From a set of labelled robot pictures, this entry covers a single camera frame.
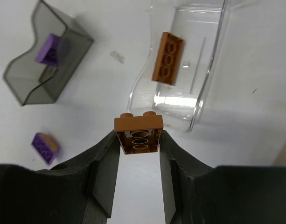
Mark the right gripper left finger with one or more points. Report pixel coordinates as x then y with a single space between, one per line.
77 191

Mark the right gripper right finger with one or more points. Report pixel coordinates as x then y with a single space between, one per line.
195 193

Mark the purple lego brick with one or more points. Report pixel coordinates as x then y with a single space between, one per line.
46 146

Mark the small orange lego brick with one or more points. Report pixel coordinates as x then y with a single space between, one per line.
139 134

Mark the thin purple lego plate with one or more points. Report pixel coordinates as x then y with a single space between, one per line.
54 49

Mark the smoky grey plastic container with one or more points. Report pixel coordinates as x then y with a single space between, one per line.
39 75

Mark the clear plastic container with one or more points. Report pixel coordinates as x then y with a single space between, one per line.
233 62

